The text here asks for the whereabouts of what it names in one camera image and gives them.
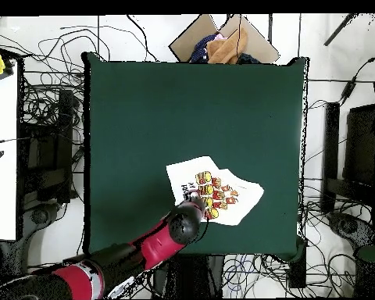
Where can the white desk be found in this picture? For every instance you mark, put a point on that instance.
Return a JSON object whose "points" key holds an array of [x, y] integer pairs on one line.
{"points": [[1, 156]]}

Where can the open cardboard box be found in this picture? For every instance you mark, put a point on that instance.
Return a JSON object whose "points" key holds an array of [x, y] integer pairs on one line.
{"points": [[259, 43]]}

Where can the dark green table cloth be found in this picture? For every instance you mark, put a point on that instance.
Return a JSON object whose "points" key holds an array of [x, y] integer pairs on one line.
{"points": [[175, 109]]}

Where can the tan folded garment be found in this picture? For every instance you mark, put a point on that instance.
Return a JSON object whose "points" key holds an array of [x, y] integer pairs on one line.
{"points": [[228, 48]]}

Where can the dark blue garment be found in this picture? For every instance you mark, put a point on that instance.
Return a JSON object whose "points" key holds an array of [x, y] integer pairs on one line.
{"points": [[200, 50]]}

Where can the black power adapter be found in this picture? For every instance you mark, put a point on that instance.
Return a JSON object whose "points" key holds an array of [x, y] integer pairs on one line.
{"points": [[347, 90]]}

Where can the black thin rod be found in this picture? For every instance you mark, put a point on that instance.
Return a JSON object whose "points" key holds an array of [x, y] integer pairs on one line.
{"points": [[339, 29]]}

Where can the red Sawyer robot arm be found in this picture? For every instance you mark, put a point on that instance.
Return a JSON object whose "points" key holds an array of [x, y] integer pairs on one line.
{"points": [[156, 243]]}

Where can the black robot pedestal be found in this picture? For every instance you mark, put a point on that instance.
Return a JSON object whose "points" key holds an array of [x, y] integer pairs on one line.
{"points": [[190, 275]]}

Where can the black computer tower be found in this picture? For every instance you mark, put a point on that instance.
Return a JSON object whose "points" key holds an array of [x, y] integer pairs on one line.
{"points": [[47, 150]]}

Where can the black upright stand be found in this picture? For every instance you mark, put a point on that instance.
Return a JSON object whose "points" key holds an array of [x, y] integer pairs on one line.
{"points": [[331, 140]]}

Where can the white printed T-shirt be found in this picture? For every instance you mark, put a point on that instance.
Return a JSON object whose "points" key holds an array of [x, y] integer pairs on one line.
{"points": [[234, 203]]}

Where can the grey swivel chair base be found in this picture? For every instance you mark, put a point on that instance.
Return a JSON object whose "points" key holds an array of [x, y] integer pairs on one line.
{"points": [[39, 216], [350, 225]]}

